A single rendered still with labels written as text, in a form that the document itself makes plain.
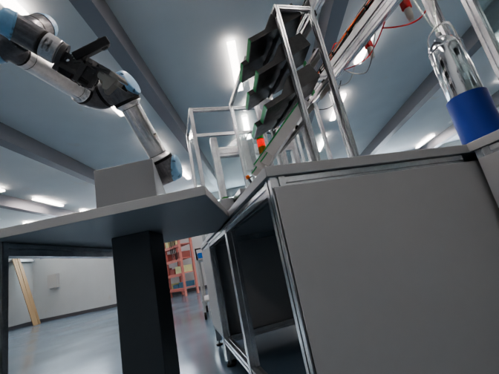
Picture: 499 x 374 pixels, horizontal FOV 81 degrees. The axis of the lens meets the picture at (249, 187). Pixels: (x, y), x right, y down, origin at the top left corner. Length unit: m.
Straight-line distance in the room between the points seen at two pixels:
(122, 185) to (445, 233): 1.16
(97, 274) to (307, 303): 13.35
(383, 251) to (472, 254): 0.31
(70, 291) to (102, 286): 1.31
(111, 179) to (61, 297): 13.55
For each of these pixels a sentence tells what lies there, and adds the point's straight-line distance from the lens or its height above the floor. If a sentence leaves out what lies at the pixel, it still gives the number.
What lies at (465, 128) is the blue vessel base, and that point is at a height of 0.98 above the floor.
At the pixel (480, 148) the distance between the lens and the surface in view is 1.23.
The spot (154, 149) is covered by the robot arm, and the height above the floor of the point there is 1.21.
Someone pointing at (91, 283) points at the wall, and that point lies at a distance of 14.09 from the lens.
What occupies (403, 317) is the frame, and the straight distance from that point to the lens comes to 0.92.
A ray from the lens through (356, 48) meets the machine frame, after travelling 2.61.
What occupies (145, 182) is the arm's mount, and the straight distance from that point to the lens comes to 1.27.
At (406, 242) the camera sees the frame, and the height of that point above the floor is 0.59.
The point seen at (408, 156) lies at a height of 0.84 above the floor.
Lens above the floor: 0.62
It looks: 14 degrees up
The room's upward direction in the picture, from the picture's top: 12 degrees counter-clockwise
